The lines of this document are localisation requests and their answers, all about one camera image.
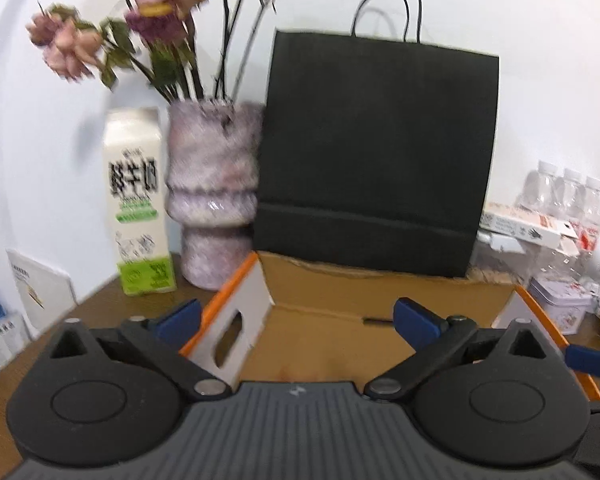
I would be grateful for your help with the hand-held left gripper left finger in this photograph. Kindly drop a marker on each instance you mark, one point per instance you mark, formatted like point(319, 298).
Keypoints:
point(180, 317)

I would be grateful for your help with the clear water bottle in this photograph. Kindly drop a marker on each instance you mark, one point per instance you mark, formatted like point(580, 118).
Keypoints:
point(539, 187)
point(570, 195)
point(592, 205)

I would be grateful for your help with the mottled purple vase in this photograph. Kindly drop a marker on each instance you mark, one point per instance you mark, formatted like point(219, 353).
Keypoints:
point(212, 160)

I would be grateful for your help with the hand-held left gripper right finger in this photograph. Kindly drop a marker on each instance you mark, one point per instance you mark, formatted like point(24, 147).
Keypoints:
point(416, 322)

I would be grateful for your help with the clear plastic container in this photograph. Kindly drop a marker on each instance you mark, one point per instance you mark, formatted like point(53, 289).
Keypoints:
point(545, 262)

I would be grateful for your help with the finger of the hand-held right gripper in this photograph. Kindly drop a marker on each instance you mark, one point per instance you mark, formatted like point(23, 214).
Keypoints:
point(592, 361)

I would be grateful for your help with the black paper bag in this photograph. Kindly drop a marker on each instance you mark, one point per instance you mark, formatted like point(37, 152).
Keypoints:
point(380, 160)

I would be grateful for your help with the dried pink flowers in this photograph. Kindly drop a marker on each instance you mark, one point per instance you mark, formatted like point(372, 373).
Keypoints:
point(70, 45)

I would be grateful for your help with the flat white carton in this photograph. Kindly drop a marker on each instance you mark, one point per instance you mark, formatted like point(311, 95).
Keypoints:
point(525, 225)

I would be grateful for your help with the white green milk carton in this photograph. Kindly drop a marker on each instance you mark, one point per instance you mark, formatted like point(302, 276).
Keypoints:
point(137, 185)

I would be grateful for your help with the white card box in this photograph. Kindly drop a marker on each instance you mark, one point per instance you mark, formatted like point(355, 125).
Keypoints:
point(42, 290)

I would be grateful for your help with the blue white small boxes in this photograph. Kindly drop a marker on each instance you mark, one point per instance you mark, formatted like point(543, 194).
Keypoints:
point(0, 330)

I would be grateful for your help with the red cardboard box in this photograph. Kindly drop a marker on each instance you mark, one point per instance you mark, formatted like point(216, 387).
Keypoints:
point(330, 320)

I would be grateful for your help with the pale printed tin box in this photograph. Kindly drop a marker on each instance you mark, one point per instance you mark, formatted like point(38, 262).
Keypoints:
point(562, 305)

